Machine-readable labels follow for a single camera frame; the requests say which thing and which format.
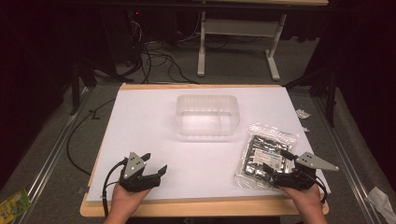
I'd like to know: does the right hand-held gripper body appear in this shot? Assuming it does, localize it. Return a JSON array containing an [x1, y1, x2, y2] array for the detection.
[[271, 151, 340, 191]]

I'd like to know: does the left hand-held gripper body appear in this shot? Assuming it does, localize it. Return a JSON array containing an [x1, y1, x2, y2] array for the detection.
[[119, 151, 163, 193]]

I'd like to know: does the clear bag of silver packets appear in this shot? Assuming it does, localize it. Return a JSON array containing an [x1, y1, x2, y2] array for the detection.
[[233, 121, 299, 190]]

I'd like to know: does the person's left hand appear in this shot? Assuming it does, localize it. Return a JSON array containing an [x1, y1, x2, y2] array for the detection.
[[109, 181, 152, 219]]

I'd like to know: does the person's right hand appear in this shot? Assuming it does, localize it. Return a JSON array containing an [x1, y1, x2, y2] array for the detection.
[[279, 167, 325, 220]]

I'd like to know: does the white paper mat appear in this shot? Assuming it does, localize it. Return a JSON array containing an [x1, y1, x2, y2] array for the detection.
[[86, 86, 332, 202]]

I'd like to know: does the crumpled white paper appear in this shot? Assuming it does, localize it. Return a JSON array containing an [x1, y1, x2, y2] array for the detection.
[[294, 108, 312, 119]]

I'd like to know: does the black metal stand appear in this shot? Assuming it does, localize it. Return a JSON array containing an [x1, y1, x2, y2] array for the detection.
[[283, 66, 338, 128], [68, 59, 97, 116]]

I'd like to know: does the clear plastic container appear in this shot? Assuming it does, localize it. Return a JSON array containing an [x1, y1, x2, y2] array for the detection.
[[175, 93, 241, 138]]

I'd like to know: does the white tissue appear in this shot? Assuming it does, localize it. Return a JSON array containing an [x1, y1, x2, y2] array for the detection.
[[365, 186, 396, 224]]

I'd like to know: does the green printed packet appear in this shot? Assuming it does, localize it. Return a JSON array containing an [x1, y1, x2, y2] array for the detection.
[[0, 188, 33, 224]]

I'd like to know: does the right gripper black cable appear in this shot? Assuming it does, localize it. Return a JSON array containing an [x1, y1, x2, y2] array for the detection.
[[311, 169, 329, 206]]

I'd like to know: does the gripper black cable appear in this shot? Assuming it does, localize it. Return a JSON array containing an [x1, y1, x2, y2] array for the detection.
[[101, 158, 129, 218], [311, 169, 329, 206]]

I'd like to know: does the metal floor rail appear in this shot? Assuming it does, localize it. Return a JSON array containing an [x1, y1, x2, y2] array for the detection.
[[311, 94, 384, 224], [18, 87, 94, 224]]

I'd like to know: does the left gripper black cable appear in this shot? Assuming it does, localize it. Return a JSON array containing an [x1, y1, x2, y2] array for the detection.
[[101, 158, 129, 218]]

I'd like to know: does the black floor cable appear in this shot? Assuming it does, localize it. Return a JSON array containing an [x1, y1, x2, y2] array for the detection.
[[65, 97, 117, 177]]

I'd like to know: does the tangle of black cables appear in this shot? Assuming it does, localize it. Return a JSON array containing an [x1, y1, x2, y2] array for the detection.
[[125, 18, 200, 85]]

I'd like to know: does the white metal desk frame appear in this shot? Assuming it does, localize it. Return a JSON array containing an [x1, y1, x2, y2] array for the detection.
[[196, 10, 288, 82]]

